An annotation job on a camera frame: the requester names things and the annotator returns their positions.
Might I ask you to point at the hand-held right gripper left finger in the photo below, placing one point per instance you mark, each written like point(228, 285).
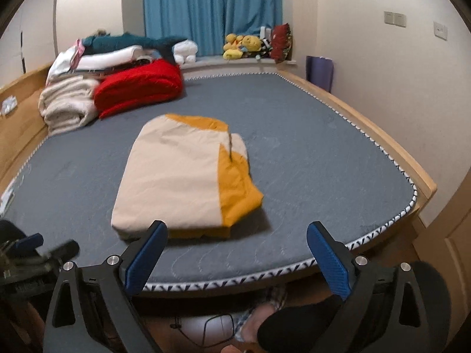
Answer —
point(145, 261)

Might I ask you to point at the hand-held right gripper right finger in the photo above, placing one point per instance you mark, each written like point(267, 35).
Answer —
point(329, 261)

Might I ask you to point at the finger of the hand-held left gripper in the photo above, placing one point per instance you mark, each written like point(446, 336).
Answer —
point(31, 242)
point(64, 250)

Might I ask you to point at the beige and yellow hooded jacket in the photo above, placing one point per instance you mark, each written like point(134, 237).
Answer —
point(176, 176)

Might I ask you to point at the person's right hand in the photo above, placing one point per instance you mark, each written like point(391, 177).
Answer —
point(231, 350)

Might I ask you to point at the person's left leg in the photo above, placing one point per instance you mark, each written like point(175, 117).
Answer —
point(9, 230)

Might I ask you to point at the person's leg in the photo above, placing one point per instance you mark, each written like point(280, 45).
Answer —
point(294, 329)
point(9, 230)

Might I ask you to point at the person's right leg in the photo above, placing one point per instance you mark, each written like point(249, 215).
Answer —
point(294, 329)

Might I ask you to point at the person's right foot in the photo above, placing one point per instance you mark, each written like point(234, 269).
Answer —
point(257, 312)

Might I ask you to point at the grey quilted mattress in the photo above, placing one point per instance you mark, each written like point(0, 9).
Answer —
point(312, 154)

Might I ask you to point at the light wooden door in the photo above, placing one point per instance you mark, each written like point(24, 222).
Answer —
point(452, 235)

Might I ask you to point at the tissue pack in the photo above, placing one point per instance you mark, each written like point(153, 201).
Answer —
point(8, 106)

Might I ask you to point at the cream folded fleece blanket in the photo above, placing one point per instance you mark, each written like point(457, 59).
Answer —
point(66, 106)

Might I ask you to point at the red folded blanket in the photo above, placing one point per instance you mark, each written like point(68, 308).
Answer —
point(140, 84)

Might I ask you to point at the white and pink folded quilt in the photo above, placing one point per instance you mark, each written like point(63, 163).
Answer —
point(60, 62)

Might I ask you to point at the white pillow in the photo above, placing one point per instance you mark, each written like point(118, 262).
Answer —
point(110, 56)

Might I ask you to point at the navy star-print cloth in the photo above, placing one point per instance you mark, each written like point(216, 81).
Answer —
point(143, 59)

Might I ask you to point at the white window ledge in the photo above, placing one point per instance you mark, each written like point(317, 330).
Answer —
point(213, 62)

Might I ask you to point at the white plush toy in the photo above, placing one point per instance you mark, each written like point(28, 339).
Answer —
point(186, 51)

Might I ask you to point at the dark teal shark plush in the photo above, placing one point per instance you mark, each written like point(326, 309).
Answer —
point(117, 40)

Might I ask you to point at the white wardrobe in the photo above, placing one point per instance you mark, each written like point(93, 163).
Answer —
point(36, 25)

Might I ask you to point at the brown fluffy plush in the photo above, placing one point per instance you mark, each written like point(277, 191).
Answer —
point(102, 33)

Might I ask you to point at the black and white striped plush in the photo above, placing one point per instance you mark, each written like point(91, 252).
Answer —
point(267, 47)

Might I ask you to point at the yellow duck plush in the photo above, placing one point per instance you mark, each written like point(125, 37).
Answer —
point(231, 39)
point(231, 55)

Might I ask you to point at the dark red cushion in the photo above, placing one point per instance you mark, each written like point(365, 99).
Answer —
point(281, 42)

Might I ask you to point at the yellow bear plush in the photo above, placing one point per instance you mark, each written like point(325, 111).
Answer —
point(252, 44)

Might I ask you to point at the white plastic box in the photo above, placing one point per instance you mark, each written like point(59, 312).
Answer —
point(265, 32)

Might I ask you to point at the blue curtain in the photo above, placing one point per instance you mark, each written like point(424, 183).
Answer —
point(209, 7)

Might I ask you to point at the wooden bed frame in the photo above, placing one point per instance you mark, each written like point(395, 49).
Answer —
point(22, 132)

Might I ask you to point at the beige wall switch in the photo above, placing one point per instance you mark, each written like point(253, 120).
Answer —
point(389, 18)
point(400, 19)

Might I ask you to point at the white wall outlet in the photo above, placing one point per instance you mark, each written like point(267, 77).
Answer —
point(441, 30)

